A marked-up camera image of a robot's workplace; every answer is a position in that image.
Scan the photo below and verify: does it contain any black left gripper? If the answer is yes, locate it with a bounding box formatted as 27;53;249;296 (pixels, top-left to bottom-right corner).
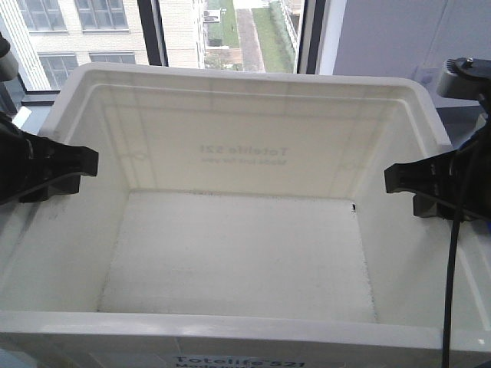
1;113;99;205

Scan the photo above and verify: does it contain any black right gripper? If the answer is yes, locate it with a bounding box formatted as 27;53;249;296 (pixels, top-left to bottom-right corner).
384;123;490;222

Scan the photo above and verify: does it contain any white plastic tote bin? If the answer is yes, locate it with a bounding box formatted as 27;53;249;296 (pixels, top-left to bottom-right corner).
0;62;491;368

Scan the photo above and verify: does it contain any black right cable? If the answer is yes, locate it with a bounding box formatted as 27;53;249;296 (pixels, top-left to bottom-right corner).
440;130;483;368

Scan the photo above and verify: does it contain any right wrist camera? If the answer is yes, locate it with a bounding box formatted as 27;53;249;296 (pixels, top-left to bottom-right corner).
437;57;490;101

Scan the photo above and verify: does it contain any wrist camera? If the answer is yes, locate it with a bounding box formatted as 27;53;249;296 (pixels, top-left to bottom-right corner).
437;57;490;101
0;35;18;82

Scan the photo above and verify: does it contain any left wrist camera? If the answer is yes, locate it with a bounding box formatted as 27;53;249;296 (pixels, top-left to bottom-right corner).
0;35;18;82

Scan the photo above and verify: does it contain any window frame post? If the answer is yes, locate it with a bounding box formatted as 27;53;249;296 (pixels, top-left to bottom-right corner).
137;0;169;67

